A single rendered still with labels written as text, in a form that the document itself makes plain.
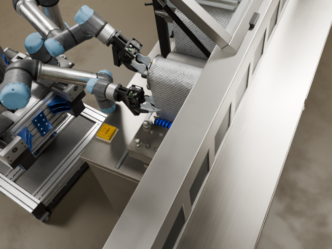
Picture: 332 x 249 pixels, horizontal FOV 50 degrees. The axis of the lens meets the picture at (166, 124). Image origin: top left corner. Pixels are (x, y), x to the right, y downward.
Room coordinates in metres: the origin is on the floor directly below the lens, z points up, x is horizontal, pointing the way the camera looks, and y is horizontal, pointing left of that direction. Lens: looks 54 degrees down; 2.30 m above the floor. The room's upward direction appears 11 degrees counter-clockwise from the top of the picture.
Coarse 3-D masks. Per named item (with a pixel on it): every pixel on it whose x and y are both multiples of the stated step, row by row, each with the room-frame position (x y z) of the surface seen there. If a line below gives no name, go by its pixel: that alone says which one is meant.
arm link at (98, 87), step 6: (96, 78) 1.17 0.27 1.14; (90, 84) 1.13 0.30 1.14; (96, 84) 1.12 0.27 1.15; (102, 84) 1.11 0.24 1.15; (108, 84) 1.11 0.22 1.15; (90, 90) 1.12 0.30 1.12; (96, 90) 1.10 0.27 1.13; (102, 90) 1.09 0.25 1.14; (96, 96) 1.10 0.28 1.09; (102, 96) 1.08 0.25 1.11
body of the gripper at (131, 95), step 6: (120, 84) 1.08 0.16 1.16; (132, 84) 1.06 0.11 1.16; (120, 90) 1.04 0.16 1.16; (126, 90) 1.04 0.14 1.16; (132, 90) 1.04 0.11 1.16; (138, 90) 1.03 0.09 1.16; (114, 96) 1.05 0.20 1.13; (120, 96) 1.05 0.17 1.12; (126, 96) 1.01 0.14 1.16; (132, 96) 1.01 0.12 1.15; (138, 96) 1.01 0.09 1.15; (126, 102) 1.01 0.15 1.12; (132, 102) 1.01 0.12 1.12; (138, 102) 0.99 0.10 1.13; (144, 102) 1.02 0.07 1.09; (132, 108) 1.00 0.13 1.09
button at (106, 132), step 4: (104, 124) 1.07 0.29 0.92; (100, 128) 1.05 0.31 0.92; (104, 128) 1.04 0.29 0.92; (108, 128) 1.04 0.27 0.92; (112, 128) 1.03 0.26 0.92; (116, 128) 1.04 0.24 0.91; (100, 132) 1.02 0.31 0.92; (104, 132) 1.02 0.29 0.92; (108, 132) 1.01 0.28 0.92; (112, 132) 1.01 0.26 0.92; (100, 136) 1.01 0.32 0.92; (104, 136) 1.00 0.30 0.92; (108, 136) 0.99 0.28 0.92; (112, 136) 1.00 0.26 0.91; (108, 140) 0.98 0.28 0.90
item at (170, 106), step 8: (152, 96) 0.97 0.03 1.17; (160, 96) 0.95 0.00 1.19; (168, 96) 0.93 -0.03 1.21; (160, 104) 0.95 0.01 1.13; (168, 104) 0.93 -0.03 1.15; (176, 104) 0.91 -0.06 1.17; (160, 112) 0.96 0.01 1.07; (168, 112) 0.93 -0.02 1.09; (176, 112) 0.91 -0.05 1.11; (168, 120) 0.94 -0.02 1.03
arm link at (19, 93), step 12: (12, 72) 1.18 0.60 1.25; (24, 72) 1.19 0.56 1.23; (0, 84) 1.15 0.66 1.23; (12, 84) 1.11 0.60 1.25; (24, 84) 1.12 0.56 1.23; (0, 96) 1.08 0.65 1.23; (12, 96) 1.07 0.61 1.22; (24, 96) 1.08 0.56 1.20; (0, 108) 1.10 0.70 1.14; (12, 108) 1.07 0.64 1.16
